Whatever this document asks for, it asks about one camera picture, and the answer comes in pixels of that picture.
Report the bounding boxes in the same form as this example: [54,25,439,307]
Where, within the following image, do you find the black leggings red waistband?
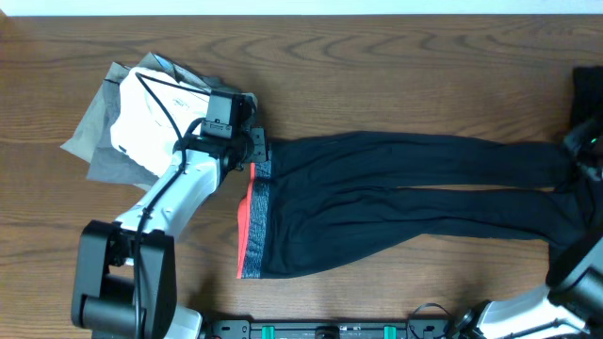
[237,132,602,279]

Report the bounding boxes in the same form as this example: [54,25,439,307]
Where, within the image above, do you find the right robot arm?
[445,116,602,338]

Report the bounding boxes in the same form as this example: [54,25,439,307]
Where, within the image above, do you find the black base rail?
[198,311,463,339]

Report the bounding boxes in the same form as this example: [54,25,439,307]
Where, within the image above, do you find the grey folded garment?
[61,53,237,191]

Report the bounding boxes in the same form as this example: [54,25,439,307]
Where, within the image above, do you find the white t-shirt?
[110,67,209,176]

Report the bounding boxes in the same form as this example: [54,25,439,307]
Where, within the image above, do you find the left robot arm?
[71,90,268,338]

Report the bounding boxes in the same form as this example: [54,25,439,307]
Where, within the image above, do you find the black garment at right edge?
[570,66,603,127]

